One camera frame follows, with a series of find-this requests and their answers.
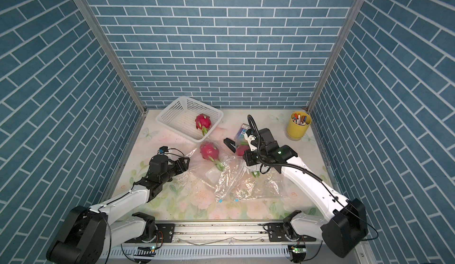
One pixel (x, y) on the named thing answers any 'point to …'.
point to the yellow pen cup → (298, 125)
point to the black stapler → (230, 144)
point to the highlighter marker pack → (239, 137)
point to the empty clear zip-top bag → (267, 184)
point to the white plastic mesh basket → (180, 115)
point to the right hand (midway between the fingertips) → (245, 156)
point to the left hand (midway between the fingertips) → (189, 161)
